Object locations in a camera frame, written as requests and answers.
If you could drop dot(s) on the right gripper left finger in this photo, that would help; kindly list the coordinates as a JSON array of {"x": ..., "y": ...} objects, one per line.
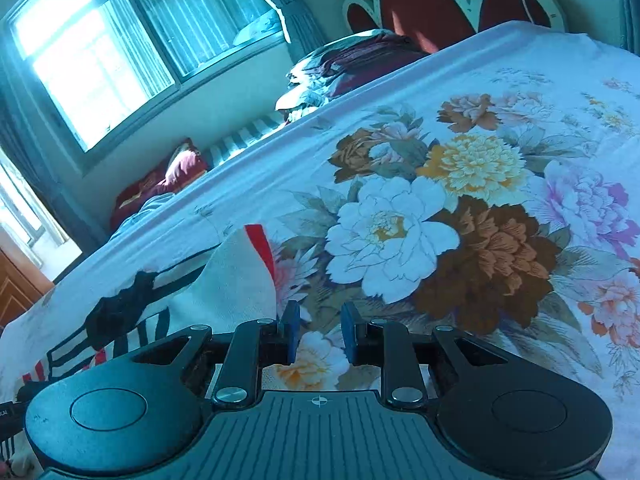
[{"x": 254, "y": 346}]

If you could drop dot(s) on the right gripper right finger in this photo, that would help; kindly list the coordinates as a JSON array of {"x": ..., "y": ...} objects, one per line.
[{"x": 387, "y": 345}]

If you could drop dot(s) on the striped knit sweater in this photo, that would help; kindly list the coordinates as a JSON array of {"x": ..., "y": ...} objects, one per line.
[{"x": 220, "y": 287}]

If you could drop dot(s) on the striped pillow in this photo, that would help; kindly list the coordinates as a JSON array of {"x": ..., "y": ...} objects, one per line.
[{"x": 240, "y": 140}]

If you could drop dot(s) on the floral bed sheet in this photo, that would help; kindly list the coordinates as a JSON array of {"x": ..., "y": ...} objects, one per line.
[{"x": 492, "y": 186}]

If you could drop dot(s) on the brown wooden door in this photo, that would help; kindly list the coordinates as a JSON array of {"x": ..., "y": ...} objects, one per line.
[{"x": 19, "y": 290}]

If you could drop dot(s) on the blue left curtain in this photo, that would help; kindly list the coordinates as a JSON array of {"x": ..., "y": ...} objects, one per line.
[{"x": 30, "y": 179}]

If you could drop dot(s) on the blue curtain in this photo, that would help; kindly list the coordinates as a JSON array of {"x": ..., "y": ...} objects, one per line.
[
  {"x": 30, "y": 179},
  {"x": 302, "y": 32}
]

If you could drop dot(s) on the large window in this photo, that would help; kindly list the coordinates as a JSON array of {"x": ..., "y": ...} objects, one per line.
[{"x": 82, "y": 73}]

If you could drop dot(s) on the red white headboard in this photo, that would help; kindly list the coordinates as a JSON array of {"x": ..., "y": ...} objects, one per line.
[{"x": 434, "y": 25}]

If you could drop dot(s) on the blue right curtain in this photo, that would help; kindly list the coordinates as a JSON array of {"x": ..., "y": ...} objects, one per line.
[{"x": 302, "y": 32}]

